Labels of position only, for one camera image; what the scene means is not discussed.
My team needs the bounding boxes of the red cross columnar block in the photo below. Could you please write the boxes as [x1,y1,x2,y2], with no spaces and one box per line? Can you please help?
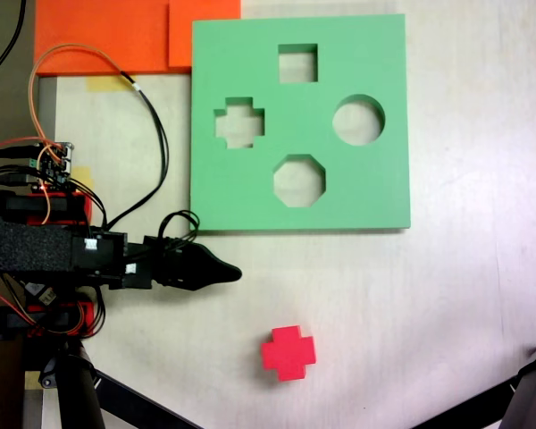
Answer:
[261,324,317,383]

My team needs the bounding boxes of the green shape hole board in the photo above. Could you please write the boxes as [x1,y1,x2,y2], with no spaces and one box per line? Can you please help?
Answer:
[188,13,413,234]

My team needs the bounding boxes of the large orange foam block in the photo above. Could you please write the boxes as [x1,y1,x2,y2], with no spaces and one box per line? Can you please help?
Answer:
[33,0,172,76]

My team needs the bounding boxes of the red and black table clamp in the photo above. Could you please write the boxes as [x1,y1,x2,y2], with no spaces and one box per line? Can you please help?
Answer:
[0,301,95,343]
[0,189,94,225]

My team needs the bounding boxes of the black power converter board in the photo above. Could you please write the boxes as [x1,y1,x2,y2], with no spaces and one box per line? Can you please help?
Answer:
[23,280,58,308]

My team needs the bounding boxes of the yellow tape strip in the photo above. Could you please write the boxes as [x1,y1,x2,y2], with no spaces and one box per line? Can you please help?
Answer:
[72,165,95,194]
[86,75,136,94]

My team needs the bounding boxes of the thin black tripod strut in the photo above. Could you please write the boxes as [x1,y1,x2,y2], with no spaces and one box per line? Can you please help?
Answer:
[409,374,520,429]
[93,368,205,429]

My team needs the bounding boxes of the thick black tripod leg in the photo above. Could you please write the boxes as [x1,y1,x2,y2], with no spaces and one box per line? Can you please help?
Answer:
[38,339,107,429]
[502,336,536,429]

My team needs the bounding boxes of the black gripper motor wires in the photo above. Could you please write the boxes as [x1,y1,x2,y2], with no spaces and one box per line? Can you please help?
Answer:
[157,209,201,257]

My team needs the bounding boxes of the circuit board with wires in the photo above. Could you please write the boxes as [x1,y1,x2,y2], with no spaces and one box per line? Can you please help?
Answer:
[28,141,75,187]

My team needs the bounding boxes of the black USB plug cable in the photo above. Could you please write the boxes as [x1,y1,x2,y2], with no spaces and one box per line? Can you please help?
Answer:
[0,168,33,187]

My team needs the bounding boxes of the thin orange wire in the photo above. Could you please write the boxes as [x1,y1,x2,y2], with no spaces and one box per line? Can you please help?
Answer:
[28,42,127,156]

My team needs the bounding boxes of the thick black cable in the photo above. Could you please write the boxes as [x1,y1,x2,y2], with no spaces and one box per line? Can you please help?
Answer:
[0,0,29,122]

